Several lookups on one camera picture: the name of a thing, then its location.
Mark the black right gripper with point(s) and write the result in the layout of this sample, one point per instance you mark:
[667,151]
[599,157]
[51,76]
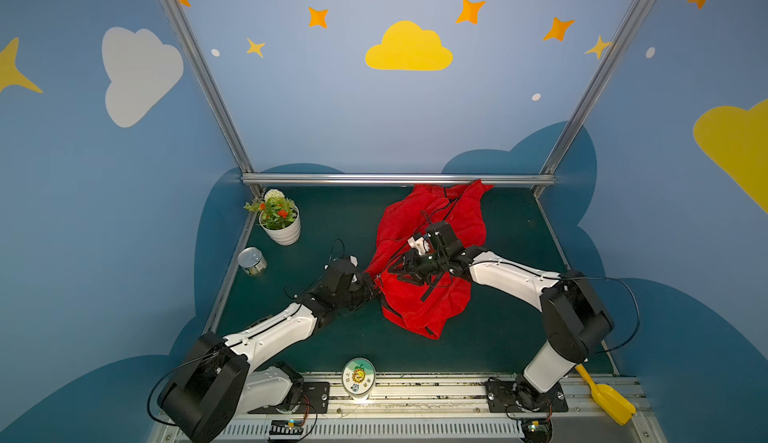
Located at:
[411,264]

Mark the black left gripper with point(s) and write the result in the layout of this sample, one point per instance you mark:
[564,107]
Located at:
[362,288]

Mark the red zip jacket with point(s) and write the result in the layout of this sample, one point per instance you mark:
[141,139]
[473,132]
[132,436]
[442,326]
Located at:
[424,307]

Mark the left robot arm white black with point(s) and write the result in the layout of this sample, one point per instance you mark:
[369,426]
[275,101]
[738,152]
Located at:
[221,376]

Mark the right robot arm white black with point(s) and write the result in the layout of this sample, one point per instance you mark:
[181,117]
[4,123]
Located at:
[575,319]

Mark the round green white tape roll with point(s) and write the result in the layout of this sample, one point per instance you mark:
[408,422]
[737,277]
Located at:
[358,378]

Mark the potted plant white pot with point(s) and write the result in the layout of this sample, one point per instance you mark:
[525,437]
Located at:
[277,215]

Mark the small metal tin can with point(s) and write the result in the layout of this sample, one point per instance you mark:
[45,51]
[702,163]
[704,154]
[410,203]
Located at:
[251,260]

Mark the left small circuit board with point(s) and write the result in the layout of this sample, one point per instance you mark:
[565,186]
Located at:
[285,430]

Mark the small circuit board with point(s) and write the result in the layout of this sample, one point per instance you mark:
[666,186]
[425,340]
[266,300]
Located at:
[285,430]
[536,431]

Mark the right small circuit board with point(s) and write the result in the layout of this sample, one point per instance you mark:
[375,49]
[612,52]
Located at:
[536,431]

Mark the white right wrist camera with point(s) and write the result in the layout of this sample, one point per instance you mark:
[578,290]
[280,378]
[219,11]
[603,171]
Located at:
[420,244]

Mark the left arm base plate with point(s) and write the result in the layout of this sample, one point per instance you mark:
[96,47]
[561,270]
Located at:
[315,396]

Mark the aluminium frame back rail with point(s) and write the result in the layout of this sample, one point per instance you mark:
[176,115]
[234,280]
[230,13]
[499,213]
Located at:
[317,179]

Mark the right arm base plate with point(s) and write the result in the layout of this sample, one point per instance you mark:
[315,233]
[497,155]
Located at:
[517,396]

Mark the aluminium frame left post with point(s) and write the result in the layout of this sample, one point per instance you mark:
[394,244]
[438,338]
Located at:
[191,49]

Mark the aluminium frame post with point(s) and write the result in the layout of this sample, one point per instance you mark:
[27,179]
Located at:
[191,49]
[622,39]

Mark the aluminium frame right post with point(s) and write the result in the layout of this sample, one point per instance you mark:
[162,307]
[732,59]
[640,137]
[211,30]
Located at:
[622,39]

